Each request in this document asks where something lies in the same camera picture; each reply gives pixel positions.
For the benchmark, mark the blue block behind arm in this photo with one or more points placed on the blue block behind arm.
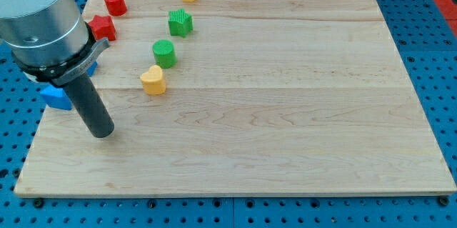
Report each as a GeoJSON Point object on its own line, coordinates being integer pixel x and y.
{"type": "Point", "coordinates": [90, 71]}

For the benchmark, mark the green star block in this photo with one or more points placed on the green star block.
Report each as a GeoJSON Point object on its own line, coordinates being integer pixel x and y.
{"type": "Point", "coordinates": [180, 23]}

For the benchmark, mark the green cylinder block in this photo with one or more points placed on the green cylinder block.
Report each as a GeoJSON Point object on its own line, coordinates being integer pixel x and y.
{"type": "Point", "coordinates": [164, 53]}

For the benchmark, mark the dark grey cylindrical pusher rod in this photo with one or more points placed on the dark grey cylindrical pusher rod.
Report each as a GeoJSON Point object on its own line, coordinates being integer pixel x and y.
{"type": "Point", "coordinates": [89, 105]}

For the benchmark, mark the red cylinder block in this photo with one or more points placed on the red cylinder block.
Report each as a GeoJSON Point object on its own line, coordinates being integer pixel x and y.
{"type": "Point", "coordinates": [116, 7]}

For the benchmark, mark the yellow heart block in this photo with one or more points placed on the yellow heart block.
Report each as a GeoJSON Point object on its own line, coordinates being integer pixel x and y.
{"type": "Point", "coordinates": [153, 81]}

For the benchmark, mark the red star block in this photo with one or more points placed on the red star block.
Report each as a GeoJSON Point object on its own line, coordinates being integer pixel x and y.
{"type": "Point", "coordinates": [103, 27]}

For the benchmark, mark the blue triangle block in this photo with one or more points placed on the blue triangle block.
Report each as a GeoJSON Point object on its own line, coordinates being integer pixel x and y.
{"type": "Point", "coordinates": [56, 98]}

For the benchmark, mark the black flange clamp ring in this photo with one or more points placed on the black flange clamp ring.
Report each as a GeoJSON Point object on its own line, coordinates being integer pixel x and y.
{"type": "Point", "coordinates": [61, 74]}

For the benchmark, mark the wooden board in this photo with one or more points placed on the wooden board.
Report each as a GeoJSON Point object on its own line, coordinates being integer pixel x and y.
{"type": "Point", "coordinates": [268, 98]}

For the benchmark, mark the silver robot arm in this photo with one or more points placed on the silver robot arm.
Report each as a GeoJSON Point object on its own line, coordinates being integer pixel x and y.
{"type": "Point", "coordinates": [51, 42]}

